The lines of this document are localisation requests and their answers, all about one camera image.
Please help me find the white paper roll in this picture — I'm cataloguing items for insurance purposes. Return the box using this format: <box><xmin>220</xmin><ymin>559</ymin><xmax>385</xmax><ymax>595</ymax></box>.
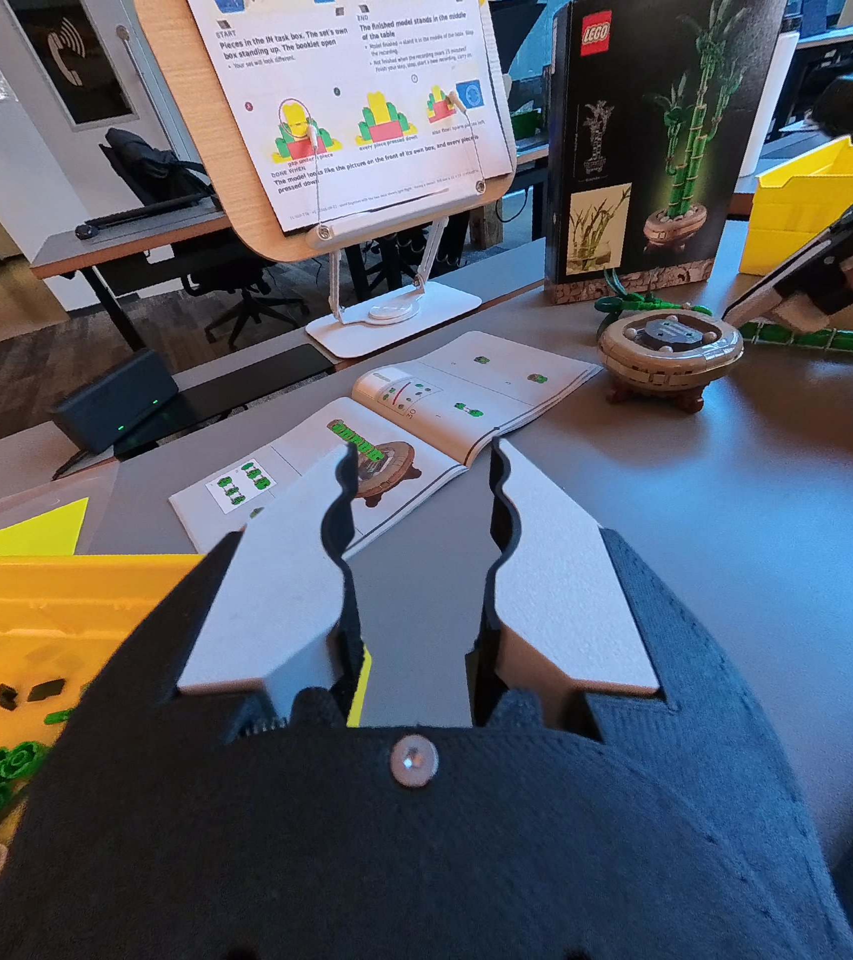
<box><xmin>737</xmin><ymin>30</ymin><xmax>801</xmax><ymax>177</ymax></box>

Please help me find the open building booklet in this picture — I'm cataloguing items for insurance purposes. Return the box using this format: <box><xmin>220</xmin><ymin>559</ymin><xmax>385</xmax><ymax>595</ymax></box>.
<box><xmin>169</xmin><ymin>330</ymin><xmax>605</xmax><ymax>560</ymax></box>

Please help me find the yellow plastic bin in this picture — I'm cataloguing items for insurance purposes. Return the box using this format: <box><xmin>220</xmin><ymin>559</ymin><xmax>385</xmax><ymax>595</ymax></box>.
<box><xmin>0</xmin><ymin>553</ymin><xmax>206</xmax><ymax>960</ymax></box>
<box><xmin>737</xmin><ymin>135</ymin><xmax>853</xmax><ymax>277</ymax></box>

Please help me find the grey background desk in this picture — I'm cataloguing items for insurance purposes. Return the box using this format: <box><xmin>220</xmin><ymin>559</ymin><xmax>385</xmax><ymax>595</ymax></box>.
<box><xmin>29</xmin><ymin>198</ymin><xmax>233</xmax><ymax>280</ymax></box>

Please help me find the black office chair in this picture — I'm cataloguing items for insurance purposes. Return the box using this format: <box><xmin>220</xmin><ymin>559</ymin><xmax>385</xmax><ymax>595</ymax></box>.
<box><xmin>100</xmin><ymin>127</ymin><xmax>311</xmax><ymax>352</ymax></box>

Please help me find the white sheet with yellow patch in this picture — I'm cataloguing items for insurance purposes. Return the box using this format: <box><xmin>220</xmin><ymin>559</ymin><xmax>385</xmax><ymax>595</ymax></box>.
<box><xmin>0</xmin><ymin>461</ymin><xmax>120</xmax><ymax>558</ymax></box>

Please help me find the dark phone sign panel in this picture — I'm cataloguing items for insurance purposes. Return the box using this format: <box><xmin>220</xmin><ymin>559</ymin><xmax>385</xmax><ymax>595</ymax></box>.
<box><xmin>6</xmin><ymin>0</ymin><xmax>135</xmax><ymax>129</ymax></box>

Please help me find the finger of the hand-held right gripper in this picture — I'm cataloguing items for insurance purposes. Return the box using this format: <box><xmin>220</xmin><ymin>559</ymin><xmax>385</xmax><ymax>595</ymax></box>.
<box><xmin>721</xmin><ymin>228</ymin><xmax>851</xmax><ymax>325</ymax></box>

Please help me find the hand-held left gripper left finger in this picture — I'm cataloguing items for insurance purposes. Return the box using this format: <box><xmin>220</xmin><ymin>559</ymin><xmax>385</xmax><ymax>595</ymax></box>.
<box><xmin>176</xmin><ymin>441</ymin><xmax>366</xmax><ymax>725</ymax></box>

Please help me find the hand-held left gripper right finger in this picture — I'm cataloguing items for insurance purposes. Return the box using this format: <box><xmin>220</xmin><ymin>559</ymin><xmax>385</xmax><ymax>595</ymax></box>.
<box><xmin>467</xmin><ymin>436</ymin><xmax>662</xmax><ymax>727</ymax></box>

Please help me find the tan toy pot base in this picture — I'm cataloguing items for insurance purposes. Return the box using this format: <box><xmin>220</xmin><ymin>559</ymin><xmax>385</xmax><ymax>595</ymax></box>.
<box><xmin>597</xmin><ymin>309</ymin><xmax>745</xmax><ymax>415</ymax></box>

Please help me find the dark box with green light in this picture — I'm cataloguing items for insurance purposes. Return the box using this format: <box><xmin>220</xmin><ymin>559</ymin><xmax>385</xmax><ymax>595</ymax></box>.
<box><xmin>49</xmin><ymin>348</ymin><xmax>180</xmax><ymax>455</ymax></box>

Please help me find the instruction sheet on wooden stand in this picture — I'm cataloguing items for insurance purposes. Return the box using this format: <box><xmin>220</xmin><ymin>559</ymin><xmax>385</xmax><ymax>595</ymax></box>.
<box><xmin>134</xmin><ymin>0</ymin><xmax>518</xmax><ymax>361</ymax></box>

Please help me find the black toy set box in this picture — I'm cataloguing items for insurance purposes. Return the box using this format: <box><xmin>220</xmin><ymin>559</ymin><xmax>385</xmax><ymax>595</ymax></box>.
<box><xmin>544</xmin><ymin>0</ymin><xmax>789</xmax><ymax>305</ymax></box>

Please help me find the green toy bamboo stalk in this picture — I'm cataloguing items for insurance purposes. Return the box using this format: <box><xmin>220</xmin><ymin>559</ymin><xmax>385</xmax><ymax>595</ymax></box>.
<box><xmin>593</xmin><ymin>268</ymin><xmax>853</xmax><ymax>355</ymax></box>

